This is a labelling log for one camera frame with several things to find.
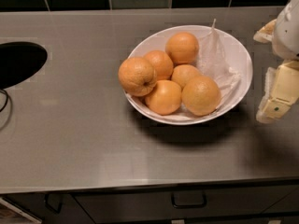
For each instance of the dark drawer front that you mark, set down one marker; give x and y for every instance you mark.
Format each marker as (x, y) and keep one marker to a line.
(156, 205)

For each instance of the orange at front left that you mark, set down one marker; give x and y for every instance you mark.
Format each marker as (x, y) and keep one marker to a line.
(165, 98)

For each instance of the black round object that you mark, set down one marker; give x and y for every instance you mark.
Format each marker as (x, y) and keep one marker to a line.
(19, 61)

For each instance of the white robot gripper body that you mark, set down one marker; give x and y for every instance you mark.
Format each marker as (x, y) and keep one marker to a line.
(287, 32)

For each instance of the white ceramic bowl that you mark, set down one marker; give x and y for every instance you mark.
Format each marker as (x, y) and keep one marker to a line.
(158, 41)

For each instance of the black left cabinet handle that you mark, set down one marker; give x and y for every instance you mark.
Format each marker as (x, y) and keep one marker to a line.
(53, 202)

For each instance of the orange at top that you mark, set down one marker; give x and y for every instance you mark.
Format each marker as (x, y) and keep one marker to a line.
(182, 48)

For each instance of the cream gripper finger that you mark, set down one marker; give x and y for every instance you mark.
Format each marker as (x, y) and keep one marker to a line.
(265, 34)
(281, 91)

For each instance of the black drawer handle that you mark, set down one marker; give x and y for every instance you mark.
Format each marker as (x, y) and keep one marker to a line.
(188, 200)

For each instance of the small orange in centre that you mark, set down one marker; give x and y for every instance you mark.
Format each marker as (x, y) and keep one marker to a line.
(183, 73)

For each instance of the large orange at left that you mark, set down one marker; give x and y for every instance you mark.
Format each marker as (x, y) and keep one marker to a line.
(137, 76)

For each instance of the orange at front right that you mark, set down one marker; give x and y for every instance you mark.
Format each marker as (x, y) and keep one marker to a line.
(201, 95)

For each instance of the white paper napkin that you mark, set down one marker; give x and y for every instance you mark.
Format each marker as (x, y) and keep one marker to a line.
(221, 57)

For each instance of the orange in middle back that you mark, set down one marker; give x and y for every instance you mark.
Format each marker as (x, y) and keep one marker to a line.
(161, 62)

